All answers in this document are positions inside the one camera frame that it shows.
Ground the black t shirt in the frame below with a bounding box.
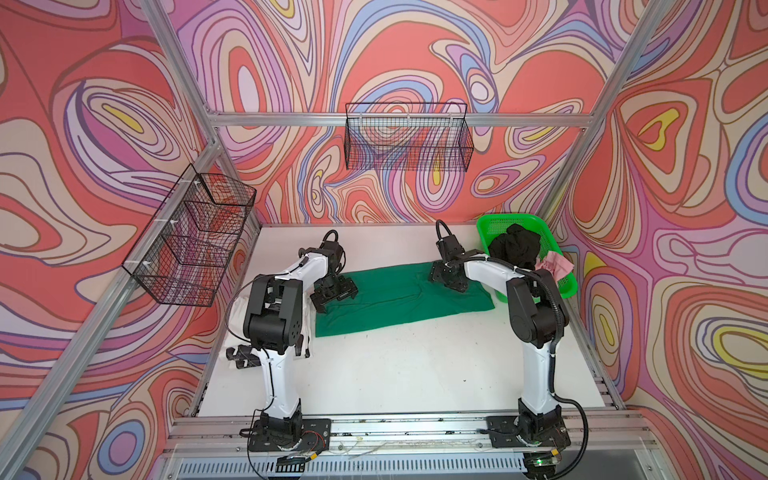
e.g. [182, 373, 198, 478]
[488, 224, 541, 270]

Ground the black wire basket back wall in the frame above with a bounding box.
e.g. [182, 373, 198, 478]
[343, 101, 475, 173]

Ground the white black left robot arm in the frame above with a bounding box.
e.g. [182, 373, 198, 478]
[242, 229, 358, 452]

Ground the pink t shirt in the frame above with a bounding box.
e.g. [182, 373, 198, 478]
[535, 250, 574, 282]

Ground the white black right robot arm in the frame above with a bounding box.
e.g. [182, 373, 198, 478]
[429, 220, 570, 449]

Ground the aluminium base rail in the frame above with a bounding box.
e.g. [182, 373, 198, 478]
[151, 410, 671, 479]

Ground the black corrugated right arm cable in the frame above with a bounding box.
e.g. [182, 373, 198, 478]
[434, 219, 590, 480]

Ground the green t shirt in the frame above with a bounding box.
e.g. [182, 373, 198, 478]
[315, 262, 494, 338]

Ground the black wire basket left wall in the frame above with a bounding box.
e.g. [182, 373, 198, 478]
[122, 166, 256, 307]

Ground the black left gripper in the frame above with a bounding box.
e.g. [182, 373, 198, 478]
[314, 275, 361, 313]

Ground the aluminium frame profile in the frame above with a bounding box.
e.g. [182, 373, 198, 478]
[1, 1, 678, 479]

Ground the black wire basket wall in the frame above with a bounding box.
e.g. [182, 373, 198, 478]
[122, 166, 256, 307]
[343, 101, 475, 173]

